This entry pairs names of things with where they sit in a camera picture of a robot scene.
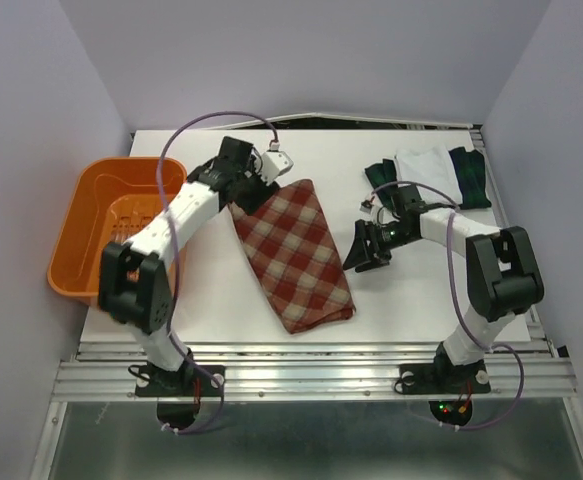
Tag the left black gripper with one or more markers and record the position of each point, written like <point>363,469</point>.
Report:
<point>264,193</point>

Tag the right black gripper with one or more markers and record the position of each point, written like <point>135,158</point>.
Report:
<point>365,255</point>

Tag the red plaid skirt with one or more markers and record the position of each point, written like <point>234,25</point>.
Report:
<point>293,255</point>

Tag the white garment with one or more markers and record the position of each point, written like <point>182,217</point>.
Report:
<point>433,167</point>

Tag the green plaid skirt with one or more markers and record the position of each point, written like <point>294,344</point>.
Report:
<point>470,172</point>

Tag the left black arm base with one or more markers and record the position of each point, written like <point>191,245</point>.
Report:
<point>179,394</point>

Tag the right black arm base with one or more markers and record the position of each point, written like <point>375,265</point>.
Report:
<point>450,390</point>

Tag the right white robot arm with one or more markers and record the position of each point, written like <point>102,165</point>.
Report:
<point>493,273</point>

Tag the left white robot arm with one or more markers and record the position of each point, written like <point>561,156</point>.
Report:
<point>139,278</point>

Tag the orange plastic bin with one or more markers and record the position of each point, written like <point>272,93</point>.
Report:
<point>114,199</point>

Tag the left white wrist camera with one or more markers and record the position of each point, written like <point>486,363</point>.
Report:
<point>274,164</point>

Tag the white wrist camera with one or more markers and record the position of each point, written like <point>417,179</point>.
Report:
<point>373,210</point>
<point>274,164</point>

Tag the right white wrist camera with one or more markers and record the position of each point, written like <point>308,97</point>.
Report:
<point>373,210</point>

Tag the aluminium rail frame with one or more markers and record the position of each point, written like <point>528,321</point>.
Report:
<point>315,406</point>

